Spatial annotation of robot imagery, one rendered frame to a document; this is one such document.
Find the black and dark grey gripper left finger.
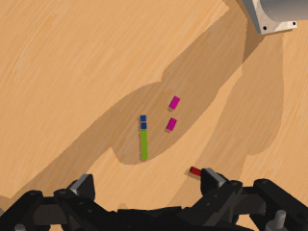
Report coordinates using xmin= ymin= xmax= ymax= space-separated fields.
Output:
xmin=0 ymin=174 xmax=130 ymax=231

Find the lime green rod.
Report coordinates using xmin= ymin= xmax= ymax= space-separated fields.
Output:
xmin=141 ymin=130 xmax=148 ymax=160

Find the magenta block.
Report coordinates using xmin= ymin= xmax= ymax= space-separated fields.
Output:
xmin=169 ymin=96 xmax=180 ymax=110
xmin=167 ymin=118 xmax=177 ymax=131

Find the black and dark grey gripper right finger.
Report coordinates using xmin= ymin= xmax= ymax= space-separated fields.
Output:
xmin=172 ymin=167 xmax=308 ymax=231

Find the dark red rod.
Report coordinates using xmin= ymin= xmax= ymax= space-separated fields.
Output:
xmin=190 ymin=167 xmax=200 ymax=176

